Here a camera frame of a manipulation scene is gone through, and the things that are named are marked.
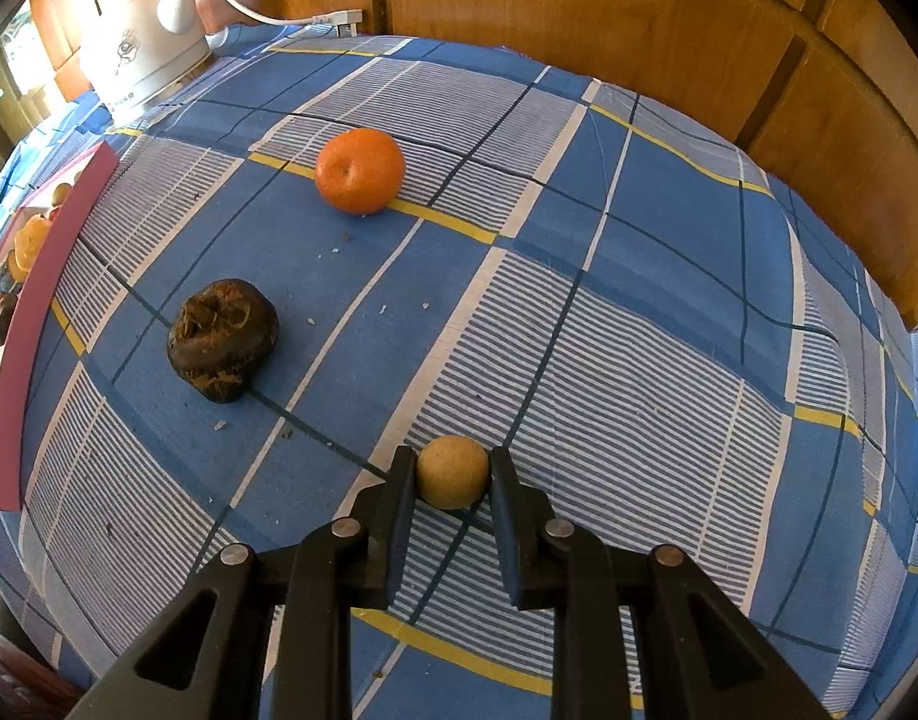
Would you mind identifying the large tangerine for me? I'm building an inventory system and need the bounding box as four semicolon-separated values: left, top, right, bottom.
314;128;407;216

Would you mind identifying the white tray with pink edge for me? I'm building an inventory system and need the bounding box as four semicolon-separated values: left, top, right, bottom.
0;142;121;511

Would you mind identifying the blue checked cloth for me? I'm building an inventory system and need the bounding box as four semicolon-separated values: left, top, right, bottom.
0;22;918;720

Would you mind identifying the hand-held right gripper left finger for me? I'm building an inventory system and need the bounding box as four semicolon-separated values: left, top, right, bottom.
67;446;419;720

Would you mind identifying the white ceramic electric kettle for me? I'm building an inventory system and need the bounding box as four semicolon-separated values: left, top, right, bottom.
79;0;217;125

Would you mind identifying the wrinkled dark passion fruit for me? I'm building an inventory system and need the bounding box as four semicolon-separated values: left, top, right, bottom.
166;279;281;405

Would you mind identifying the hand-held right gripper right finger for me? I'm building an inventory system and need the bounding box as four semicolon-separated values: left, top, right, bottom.
489;446;835;720

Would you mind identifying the yellow peeled fruit chunk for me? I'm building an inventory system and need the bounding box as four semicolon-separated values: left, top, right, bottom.
16;214;55;271

